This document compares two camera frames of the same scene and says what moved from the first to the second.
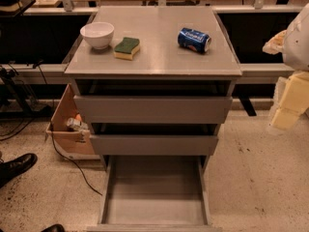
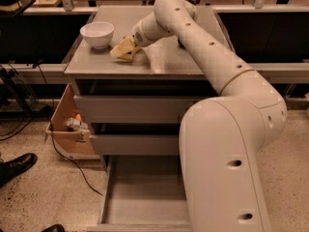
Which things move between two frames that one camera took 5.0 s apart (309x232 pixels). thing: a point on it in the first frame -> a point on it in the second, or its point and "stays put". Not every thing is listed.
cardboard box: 77,142 stays put
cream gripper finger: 274,45 -> 130,54
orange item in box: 78,117 stays put
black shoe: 12,168 stays put
